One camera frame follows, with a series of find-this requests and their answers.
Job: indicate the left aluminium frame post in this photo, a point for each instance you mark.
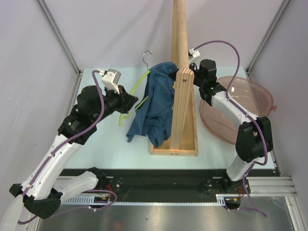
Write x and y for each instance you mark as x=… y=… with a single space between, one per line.
x=42 y=5

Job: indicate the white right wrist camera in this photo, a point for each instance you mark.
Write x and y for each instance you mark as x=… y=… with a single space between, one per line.
x=193 y=55

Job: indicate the right aluminium frame post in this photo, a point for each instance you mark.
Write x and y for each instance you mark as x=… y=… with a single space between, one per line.
x=269 y=32

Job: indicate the dark blue t shirt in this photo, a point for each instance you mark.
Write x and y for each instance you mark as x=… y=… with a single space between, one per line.
x=154 y=117

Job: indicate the wooden rack with tray base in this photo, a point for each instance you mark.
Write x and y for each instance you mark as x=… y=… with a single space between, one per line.
x=183 y=140

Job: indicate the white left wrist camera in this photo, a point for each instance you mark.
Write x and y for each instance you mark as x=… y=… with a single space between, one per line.
x=110 y=79

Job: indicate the pink translucent plastic bowl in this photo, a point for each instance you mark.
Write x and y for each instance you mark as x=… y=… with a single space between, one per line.
x=248 y=94

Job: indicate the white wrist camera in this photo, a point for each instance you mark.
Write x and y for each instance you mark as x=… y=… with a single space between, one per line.
x=110 y=79
x=193 y=55

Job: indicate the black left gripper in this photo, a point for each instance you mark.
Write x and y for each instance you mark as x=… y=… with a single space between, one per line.
x=126 y=101

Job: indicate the green hanger with metal hook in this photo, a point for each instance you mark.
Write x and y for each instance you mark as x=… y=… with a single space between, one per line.
x=122 y=116

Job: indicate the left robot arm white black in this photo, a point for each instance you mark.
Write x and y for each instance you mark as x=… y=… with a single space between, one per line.
x=41 y=196

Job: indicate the aluminium frame post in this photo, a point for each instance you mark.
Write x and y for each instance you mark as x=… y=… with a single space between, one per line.
x=42 y=5
x=269 y=32

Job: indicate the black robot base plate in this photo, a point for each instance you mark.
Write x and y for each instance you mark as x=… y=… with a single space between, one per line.
x=171 y=186

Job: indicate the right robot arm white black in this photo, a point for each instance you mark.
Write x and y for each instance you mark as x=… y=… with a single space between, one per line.
x=254 y=136

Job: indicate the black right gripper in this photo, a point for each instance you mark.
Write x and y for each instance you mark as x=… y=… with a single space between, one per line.
x=173 y=75

